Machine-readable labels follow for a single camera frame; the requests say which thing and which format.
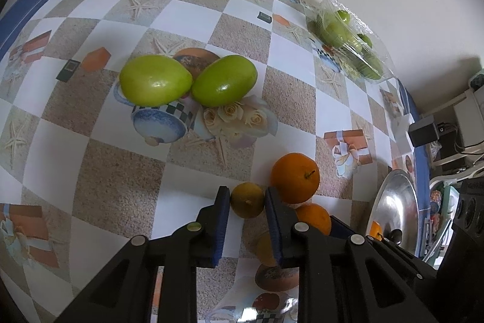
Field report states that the dark purple plum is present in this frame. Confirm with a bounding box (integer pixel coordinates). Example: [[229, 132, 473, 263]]
[[386, 229, 403, 245]]

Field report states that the large orange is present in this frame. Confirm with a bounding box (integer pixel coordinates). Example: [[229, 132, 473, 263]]
[[270, 153, 320, 204], [295, 203, 332, 235]]

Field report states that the brown kiwi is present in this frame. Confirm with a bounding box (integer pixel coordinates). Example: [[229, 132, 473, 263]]
[[256, 232, 278, 266], [230, 182, 265, 219]]

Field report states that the small orange tangerine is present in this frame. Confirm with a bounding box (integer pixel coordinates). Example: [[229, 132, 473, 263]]
[[368, 221, 384, 240]]

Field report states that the large silver metal bowl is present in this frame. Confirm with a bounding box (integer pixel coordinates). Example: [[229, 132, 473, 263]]
[[365, 170, 419, 255]]

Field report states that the white shelf unit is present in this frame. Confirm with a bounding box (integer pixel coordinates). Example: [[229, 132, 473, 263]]
[[423, 71, 483, 177]]

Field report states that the black power adapter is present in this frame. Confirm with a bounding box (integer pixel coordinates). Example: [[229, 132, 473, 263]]
[[408, 115, 439, 147]]

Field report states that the patterned checkered tablecloth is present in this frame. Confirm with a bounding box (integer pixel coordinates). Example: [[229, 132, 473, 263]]
[[1, 0, 429, 322]]

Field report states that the smaller green mango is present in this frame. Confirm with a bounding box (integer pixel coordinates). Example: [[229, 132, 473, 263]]
[[119, 55, 193, 107]]

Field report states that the clear plastic fruit container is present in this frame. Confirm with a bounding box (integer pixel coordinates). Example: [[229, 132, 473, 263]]
[[306, 0, 394, 84]]

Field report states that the large green mango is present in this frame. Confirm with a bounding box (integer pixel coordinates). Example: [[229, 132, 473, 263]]
[[191, 55, 258, 107]]

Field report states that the black adapter cable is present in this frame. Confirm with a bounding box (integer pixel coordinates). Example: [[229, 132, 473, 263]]
[[434, 122, 484, 157]]

